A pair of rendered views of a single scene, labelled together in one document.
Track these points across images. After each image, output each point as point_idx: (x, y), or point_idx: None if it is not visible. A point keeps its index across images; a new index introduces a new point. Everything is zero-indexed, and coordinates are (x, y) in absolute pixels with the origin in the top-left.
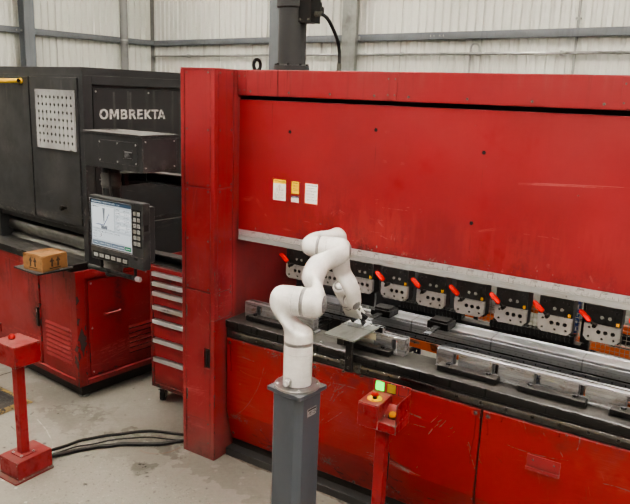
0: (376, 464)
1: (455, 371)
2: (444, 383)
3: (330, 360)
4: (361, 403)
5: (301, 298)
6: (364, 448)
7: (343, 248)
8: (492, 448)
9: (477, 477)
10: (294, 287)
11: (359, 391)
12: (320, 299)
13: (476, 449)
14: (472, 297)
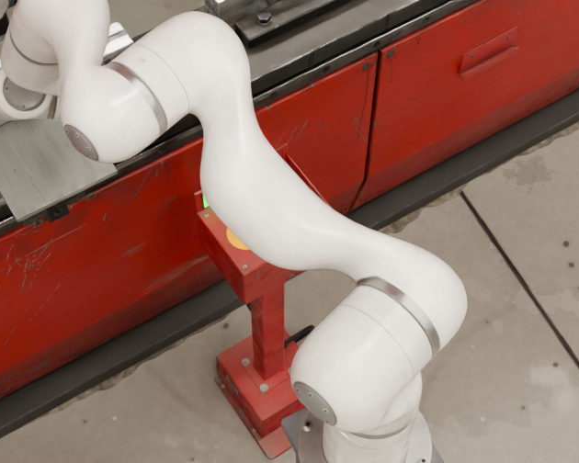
0: (270, 311)
1: (292, 23)
2: (299, 67)
3: None
4: (252, 272)
5: (435, 335)
6: (134, 288)
7: (245, 56)
8: (400, 93)
9: (372, 151)
10: (383, 328)
11: (94, 222)
12: (460, 284)
13: (369, 117)
14: None
